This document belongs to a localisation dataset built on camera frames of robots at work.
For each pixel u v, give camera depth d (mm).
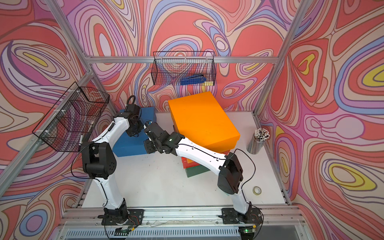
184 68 993
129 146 823
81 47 835
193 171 794
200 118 698
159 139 566
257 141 857
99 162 520
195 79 908
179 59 878
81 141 724
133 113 756
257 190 819
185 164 695
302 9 694
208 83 842
